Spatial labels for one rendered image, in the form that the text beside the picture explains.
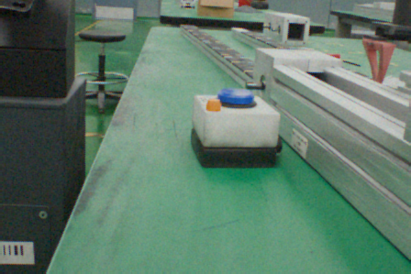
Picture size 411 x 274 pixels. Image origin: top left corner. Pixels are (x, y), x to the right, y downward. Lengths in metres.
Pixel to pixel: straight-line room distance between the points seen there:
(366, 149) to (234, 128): 0.14
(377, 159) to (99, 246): 0.23
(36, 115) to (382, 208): 0.53
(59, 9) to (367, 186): 0.56
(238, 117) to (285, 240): 0.16
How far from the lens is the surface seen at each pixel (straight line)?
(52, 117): 0.77
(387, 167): 0.41
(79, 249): 0.37
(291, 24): 1.70
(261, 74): 0.72
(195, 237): 0.38
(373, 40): 0.79
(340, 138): 0.48
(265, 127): 0.51
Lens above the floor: 0.97
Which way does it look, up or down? 15 degrees down
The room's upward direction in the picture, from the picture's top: 4 degrees clockwise
